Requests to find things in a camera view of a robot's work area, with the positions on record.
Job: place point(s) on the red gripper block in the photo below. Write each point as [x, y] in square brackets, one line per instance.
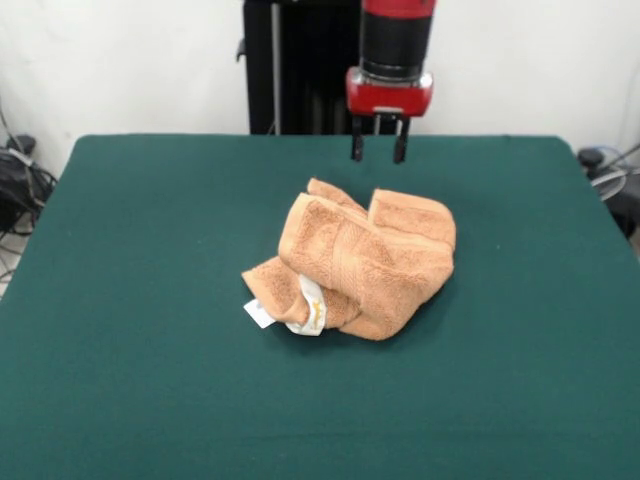
[387, 100]

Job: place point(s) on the tan terry towel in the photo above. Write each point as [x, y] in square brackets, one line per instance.
[375, 260]

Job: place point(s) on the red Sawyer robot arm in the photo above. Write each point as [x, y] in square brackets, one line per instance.
[397, 35]

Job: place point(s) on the black equipment box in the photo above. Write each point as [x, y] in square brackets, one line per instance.
[627, 215]

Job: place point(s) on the dark green table cloth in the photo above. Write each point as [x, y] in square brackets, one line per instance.
[150, 300]

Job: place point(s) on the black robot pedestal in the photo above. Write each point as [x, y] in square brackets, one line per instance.
[300, 75]

